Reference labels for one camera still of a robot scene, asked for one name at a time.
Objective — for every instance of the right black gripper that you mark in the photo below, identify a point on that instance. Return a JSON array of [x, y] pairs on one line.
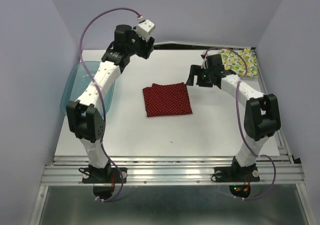
[[195, 70]]

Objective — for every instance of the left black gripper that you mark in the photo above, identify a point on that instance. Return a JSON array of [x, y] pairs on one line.
[[145, 51]]

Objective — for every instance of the red polka dot skirt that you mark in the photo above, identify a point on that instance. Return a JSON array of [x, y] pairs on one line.
[[166, 100]]

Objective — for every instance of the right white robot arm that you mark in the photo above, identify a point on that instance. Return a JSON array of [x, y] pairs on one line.
[[261, 117]]

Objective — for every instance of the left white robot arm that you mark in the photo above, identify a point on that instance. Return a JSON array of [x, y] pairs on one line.
[[87, 114]]

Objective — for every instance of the lemon print folded skirt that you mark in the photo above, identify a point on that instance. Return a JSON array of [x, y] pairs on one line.
[[233, 62]]

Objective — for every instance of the teal plastic bin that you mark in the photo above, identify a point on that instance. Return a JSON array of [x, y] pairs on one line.
[[77, 83]]

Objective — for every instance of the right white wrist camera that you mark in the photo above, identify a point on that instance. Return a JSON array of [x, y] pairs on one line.
[[204, 60]]

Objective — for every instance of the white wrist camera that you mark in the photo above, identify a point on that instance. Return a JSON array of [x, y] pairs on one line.
[[204, 60], [144, 28]]

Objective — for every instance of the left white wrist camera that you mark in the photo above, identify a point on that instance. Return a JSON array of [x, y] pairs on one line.
[[144, 28]]

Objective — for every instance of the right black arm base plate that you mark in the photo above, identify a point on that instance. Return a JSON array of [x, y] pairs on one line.
[[225, 174]]

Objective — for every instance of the aluminium rail frame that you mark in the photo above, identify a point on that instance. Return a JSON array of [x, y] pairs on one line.
[[170, 162]]

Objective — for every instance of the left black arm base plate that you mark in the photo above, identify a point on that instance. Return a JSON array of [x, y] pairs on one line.
[[110, 175]]

